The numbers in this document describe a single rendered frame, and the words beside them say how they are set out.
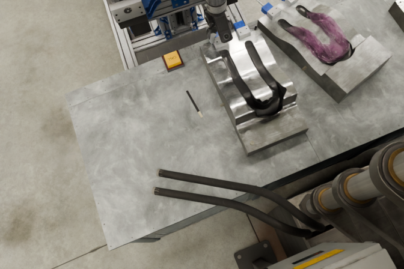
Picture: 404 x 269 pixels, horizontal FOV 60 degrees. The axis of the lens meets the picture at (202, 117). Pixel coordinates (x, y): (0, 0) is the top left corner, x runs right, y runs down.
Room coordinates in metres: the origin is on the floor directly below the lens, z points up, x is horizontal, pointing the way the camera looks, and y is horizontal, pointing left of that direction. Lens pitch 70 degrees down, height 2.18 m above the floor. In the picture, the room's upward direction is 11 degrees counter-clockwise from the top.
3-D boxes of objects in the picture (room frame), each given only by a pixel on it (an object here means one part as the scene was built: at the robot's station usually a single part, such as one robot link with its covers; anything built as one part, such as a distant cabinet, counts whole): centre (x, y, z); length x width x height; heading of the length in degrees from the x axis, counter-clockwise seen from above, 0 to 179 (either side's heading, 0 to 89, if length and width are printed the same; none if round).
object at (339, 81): (0.72, -0.56, 0.86); 0.50 x 0.26 x 0.11; 29
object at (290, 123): (0.57, -0.23, 0.87); 0.50 x 0.26 x 0.14; 11
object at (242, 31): (0.85, -0.23, 0.89); 0.13 x 0.05 x 0.05; 11
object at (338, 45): (0.72, -0.55, 0.90); 0.26 x 0.18 x 0.08; 29
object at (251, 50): (0.58, -0.23, 0.92); 0.35 x 0.16 x 0.09; 11
